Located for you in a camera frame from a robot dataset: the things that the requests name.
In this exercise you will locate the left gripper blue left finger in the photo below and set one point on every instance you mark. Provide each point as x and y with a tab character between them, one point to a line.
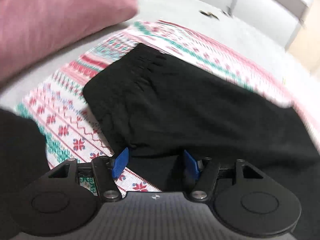
118	162

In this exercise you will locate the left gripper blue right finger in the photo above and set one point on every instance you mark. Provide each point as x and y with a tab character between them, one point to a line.
193	166

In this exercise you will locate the black pants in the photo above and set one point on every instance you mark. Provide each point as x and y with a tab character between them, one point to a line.
159	106

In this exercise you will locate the patterned red green blanket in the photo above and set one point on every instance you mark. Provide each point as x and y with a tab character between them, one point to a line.
72	131

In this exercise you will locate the black folded garment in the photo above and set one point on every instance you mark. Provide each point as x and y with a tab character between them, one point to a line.
23	160

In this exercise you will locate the black glasses on bed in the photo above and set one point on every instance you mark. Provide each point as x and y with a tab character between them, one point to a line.
209	14

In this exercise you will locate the upper pink pillow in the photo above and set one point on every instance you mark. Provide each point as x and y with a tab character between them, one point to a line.
33	29

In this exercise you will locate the white grey sliding wardrobe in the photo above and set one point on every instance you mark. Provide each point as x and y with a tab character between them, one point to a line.
280	20

